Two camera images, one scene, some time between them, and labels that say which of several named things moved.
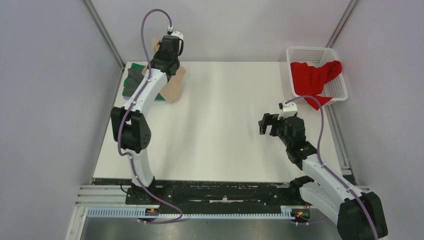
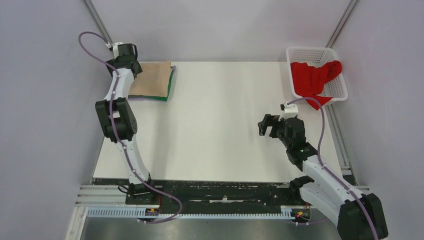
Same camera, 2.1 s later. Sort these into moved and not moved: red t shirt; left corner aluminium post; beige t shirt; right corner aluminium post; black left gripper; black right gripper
Moved: beige t shirt; black left gripper
Not moved: right corner aluminium post; left corner aluminium post; black right gripper; red t shirt
